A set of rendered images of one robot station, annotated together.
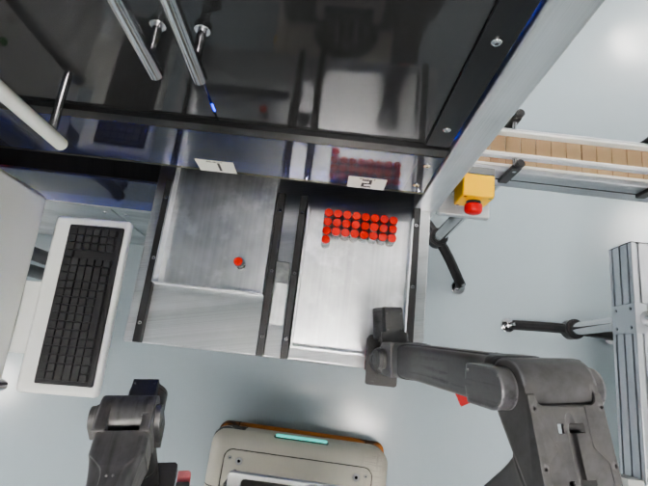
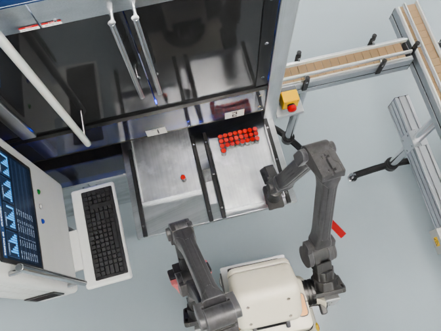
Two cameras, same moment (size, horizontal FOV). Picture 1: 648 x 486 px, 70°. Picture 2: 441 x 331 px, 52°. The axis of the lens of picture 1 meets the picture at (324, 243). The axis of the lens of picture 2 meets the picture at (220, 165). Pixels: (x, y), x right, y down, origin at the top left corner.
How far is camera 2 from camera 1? 0.90 m
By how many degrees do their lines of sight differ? 5
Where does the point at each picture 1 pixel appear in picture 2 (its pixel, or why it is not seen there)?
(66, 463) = not seen: outside the picture
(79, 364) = (116, 263)
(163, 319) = (154, 221)
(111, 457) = (184, 235)
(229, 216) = (167, 157)
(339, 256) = (233, 157)
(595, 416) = (331, 151)
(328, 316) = (239, 189)
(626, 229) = (405, 91)
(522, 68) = (280, 47)
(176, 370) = (151, 282)
